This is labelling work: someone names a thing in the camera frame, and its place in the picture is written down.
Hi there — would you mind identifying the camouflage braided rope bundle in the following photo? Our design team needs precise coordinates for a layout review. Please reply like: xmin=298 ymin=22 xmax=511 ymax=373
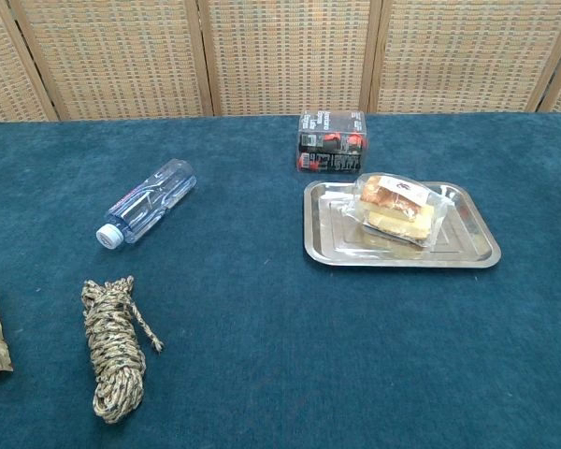
xmin=80 ymin=275 xmax=165 ymax=425

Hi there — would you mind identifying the woven rattan folding screen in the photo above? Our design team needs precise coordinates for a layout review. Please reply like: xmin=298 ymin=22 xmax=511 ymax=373
xmin=0 ymin=0 xmax=561 ymax=123

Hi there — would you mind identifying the clear plastic water bottle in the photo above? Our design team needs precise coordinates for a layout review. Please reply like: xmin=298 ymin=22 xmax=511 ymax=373
xmin=95 ymin=158 xmax=198 ymax=251

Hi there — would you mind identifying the stainless steel tray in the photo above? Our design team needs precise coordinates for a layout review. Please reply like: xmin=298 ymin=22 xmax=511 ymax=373
xmin=302 ymin=180 xmax=502 ymax=269

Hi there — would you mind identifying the blue velvet tablecloth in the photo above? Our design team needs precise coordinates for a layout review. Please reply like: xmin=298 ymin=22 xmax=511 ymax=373
xmin=0 ymin=110 xmax=561 ymax=449

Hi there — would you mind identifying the bagged sandwich snack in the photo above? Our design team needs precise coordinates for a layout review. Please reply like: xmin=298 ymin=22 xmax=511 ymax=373
xmin=344 ymin=171 xmax=462 ymax=248

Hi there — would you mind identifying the clear box with black print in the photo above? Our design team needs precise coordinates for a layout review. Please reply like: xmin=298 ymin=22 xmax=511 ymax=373
xmin=295 ymin=109 xmax=368 ymax=176

